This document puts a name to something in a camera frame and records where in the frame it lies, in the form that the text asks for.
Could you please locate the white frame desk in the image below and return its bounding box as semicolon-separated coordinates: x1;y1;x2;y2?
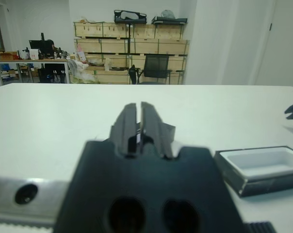
0;59;71;86

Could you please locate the red and white carton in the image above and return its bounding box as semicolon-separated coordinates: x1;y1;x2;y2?
76;45;86;61

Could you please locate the yellow-green plastic bag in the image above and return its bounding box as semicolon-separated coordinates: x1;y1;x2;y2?
68;59;101;84

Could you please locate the orange cardboard box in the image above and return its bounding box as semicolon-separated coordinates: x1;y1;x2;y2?
0;51;19;60

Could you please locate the seated person in dark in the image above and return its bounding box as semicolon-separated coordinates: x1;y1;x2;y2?
46;39;59;59

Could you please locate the black upright pole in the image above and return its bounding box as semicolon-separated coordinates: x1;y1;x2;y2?
126;23;134;67

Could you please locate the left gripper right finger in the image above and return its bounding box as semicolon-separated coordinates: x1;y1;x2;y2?
140;101;174;160

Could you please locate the black open carry case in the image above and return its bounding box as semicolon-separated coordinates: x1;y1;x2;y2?
114;9;147;24

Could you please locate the black computer monitor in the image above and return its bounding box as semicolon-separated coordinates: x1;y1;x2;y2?
29;40;49;49

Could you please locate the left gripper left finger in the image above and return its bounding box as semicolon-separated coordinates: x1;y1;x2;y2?
109;103;139;159

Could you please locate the black floor bin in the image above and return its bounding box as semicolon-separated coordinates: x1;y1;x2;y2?
128;64;140;85

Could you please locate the black flat tray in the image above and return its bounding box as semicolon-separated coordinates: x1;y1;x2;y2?
151;16;189;25

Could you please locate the black box base white insert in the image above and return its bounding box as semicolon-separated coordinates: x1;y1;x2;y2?
213;145;293;198

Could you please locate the black mesh office chair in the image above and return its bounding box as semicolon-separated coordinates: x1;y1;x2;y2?
139;54;173;85

